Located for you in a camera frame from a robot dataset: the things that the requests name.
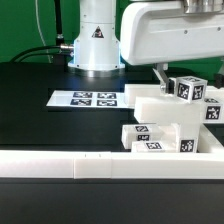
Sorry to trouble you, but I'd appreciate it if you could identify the white chair seat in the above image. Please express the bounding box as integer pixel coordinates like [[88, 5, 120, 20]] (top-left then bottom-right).
[[158, 123, 200, 153]]

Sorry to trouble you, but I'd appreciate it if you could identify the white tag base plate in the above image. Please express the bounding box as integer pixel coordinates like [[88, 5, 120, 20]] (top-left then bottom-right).
[[47, 90, 127, 108]]

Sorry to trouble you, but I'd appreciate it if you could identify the white U-shaped fence frame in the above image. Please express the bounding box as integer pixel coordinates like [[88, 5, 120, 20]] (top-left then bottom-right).
[[0, 124, 224, 180]]

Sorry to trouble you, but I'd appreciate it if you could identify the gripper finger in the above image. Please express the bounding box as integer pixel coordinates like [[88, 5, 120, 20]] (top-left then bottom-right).
[[214, 56, 224, 89]]

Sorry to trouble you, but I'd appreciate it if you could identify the white tagged cube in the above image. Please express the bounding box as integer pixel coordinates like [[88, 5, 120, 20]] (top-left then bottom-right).
[[175, 76, 207, 103]]

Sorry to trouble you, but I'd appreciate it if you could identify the white chair back frame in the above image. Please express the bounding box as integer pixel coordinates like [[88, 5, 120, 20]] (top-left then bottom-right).
[[124, 84, 224, 125]]

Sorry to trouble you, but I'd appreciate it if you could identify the black cable bundle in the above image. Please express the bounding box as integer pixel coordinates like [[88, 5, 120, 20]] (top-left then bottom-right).
[[9, 43, 75, 64]]

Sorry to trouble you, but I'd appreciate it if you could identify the black vertical pole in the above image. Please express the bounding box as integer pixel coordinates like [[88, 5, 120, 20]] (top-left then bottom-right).
[[54, 0, 64, 45]]

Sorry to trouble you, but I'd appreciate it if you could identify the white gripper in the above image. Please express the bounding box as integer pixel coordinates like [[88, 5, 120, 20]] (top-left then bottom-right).
[[120, 1, 224, 94]]

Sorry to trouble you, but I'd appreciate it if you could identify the thin white cable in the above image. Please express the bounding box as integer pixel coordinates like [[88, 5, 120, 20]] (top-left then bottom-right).
[[34, 0, 54, 64]]

